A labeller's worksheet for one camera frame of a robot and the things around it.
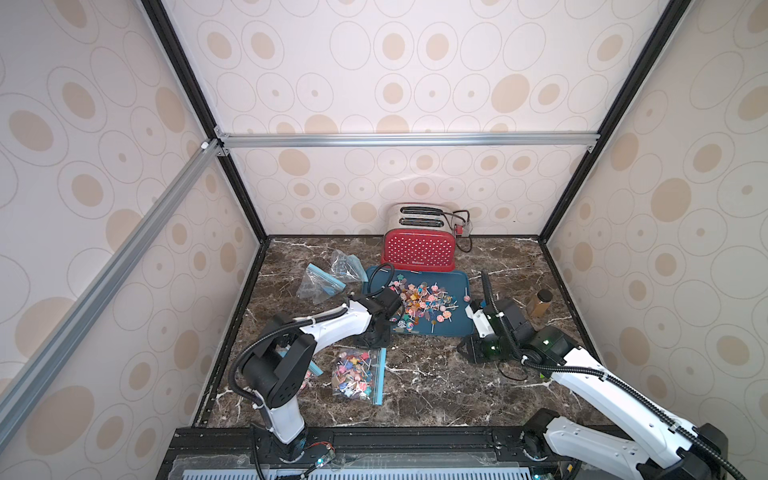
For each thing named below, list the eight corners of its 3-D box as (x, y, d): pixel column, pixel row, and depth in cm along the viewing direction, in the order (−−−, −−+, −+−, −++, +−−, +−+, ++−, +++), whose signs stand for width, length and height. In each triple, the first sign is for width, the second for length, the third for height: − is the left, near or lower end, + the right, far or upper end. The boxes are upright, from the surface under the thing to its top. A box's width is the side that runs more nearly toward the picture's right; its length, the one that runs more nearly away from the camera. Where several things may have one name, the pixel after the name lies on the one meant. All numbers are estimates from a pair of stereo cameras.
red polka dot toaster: (382, 274, 111) (380, 239, 97) (382, 238, 123) (382, 202, 109) (448, 274, 111) (457, 239, 97) (443, 238, 123) (450, 202, 109)
